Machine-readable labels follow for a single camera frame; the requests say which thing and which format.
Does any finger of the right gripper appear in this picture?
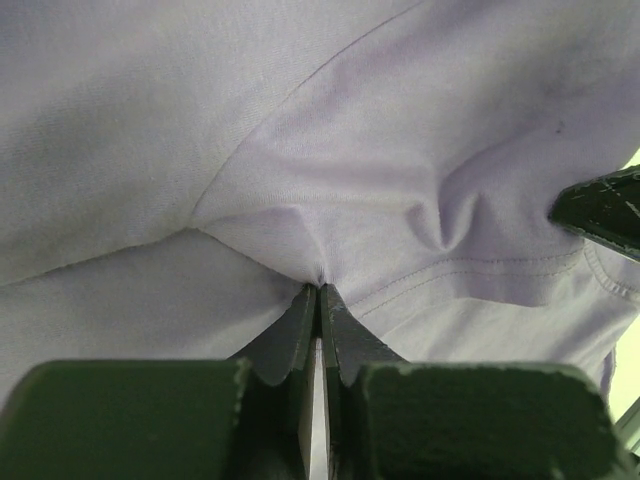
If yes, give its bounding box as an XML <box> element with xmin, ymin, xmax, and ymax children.
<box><xmin>548</xmin><ymin>166</ymin><xmax>640</xmax><ymax>262</ymax></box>

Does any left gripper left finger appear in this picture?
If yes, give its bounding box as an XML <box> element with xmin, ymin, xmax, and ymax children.
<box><xmin>1</xmin><ymin>286</ymin><xmax>317</xmax><ymax>479</ymax></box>

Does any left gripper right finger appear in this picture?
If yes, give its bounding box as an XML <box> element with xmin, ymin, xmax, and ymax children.
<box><xmin>319</xmin><ymin>285</ymin><xmax>639</xmax><ymax>479</ymax></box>

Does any purple t shirt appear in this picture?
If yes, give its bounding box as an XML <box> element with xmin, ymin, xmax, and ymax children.
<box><xmin>1</xmin><ymin>1</ymin><xmax>639</xmax><ymax>394</ymax></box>

